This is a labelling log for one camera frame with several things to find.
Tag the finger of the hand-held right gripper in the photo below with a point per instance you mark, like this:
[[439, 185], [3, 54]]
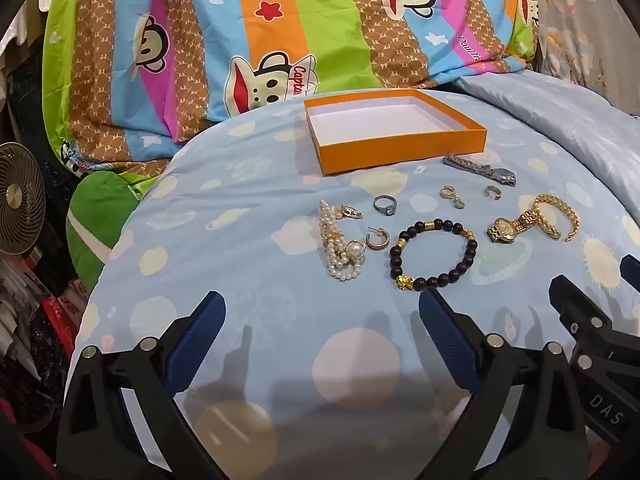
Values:
[[631, 269], [567, 300]]

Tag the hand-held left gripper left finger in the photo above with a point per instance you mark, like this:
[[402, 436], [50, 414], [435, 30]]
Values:
[[195, 340]]

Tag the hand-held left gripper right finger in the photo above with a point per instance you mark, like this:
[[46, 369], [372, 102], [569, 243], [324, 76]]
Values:
[[445, 330]]

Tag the gold wristwatch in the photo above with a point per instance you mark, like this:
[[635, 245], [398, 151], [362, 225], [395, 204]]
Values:
[[501, 230]]

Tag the gold hoop earring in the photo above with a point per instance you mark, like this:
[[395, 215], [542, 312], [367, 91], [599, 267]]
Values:
[[376, 246]]

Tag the silver wristwatch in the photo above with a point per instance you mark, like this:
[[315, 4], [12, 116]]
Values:
[[475, 166]]

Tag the orange cardboard box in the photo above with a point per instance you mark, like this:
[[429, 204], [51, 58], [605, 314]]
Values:
[[380, 115]]

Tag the light blue dotted bed sheet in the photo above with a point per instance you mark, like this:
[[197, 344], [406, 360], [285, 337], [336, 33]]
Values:
[[250, 260]]

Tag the silver ear cuff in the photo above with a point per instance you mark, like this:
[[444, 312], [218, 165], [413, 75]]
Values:
[[488, 191]]

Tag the red box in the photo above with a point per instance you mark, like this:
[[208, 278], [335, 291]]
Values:
[[62, 310]]

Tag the gold drop earring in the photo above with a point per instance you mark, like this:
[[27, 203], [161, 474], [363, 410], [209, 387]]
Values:
[[446, 191]]

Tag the small gold stud earring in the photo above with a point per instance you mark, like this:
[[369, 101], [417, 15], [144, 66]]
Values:
[[351, 211]]

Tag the grey-blue pillow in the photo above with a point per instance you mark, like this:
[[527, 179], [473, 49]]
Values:
[[575, 125]]

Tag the green cushion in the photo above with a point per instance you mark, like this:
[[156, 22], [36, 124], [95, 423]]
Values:
[[95, 220]]

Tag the round electric fan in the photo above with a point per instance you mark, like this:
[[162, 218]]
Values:
[[15, 195]]

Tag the grey floral cloth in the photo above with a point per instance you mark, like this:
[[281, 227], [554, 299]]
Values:
[[575, 20]]

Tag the striped cartoon monkey blanket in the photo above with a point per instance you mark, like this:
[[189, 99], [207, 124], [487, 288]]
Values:
[[325, 35]]

